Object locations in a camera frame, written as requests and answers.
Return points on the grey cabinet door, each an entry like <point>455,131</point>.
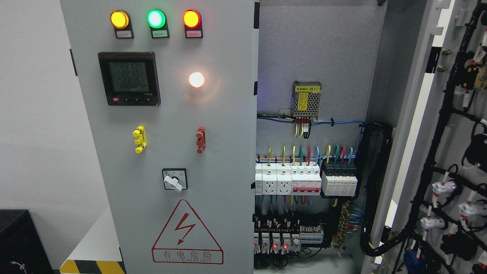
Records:
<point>220,179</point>
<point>431,218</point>

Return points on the red indicator lamp left door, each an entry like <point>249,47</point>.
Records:
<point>192,21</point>

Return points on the green indicator lamp left door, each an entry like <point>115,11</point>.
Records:
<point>157,21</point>

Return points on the yellow indicator lamp left door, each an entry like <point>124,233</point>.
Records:
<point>122,24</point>

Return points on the white indicator lamp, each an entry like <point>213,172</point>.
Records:
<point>196,79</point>

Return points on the metal mesh power supply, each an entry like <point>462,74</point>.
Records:
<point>306,98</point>

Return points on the red white circuit breaker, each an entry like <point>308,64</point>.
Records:
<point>306,180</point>

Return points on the row of relay modules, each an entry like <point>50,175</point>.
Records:
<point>288,241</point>

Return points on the red electric hazard sticker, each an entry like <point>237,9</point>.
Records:
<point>186,239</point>

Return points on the black digital power meter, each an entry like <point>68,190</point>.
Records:
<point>130,78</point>

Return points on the brass ground bar right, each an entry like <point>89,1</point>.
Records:
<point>343,224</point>

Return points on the white platform hazard stripes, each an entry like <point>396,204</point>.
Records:
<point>98,252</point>

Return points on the black box on floor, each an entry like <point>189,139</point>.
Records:
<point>21,250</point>

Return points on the red terminal post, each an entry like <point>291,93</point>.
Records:
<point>201,140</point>

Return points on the white din rail sockets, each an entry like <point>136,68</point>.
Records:
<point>276,179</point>

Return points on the white rotary selector switch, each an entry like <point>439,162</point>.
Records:
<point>175,179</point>

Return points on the yellow terminal post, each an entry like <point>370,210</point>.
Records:
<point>139,139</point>

